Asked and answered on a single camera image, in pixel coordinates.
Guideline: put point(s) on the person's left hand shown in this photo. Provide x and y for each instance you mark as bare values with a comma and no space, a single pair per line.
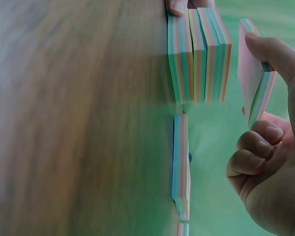
178,6

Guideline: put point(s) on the person's right hand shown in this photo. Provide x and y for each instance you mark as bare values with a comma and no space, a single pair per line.
280,186

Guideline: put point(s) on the person's left fingers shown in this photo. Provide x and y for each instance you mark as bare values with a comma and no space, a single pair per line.
178,6

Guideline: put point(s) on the person's right thumb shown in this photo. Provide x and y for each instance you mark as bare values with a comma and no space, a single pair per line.
268,49

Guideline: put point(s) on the pastel striped sticky note pad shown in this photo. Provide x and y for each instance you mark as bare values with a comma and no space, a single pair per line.
180,159
249,73
183,229
199,64
180,61
217,64

